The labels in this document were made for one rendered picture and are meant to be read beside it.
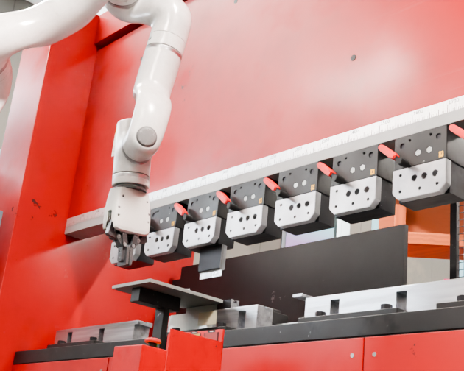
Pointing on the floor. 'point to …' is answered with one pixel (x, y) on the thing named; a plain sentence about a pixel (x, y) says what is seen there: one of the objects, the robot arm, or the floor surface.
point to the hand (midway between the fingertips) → (124, 257)
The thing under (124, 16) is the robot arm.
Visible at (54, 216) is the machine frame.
